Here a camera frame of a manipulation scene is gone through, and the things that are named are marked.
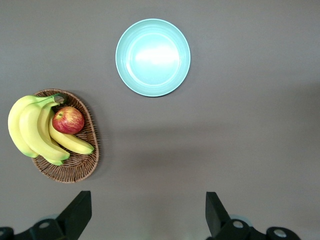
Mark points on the light green round plate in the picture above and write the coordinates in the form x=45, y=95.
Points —
x=153, y=57

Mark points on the yellow banana bunch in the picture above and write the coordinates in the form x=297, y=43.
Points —
x=30, y=125

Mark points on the brown table cloth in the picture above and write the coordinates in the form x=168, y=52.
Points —
x=237, y=137

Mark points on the red apple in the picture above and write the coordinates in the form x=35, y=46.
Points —
x=68, y=120

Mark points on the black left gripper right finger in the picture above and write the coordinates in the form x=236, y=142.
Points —
x=213, y=215

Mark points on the brown wicker basket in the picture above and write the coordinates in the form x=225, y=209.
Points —
x=75, y=170

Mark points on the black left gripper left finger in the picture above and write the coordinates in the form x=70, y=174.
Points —
x=75, y=215

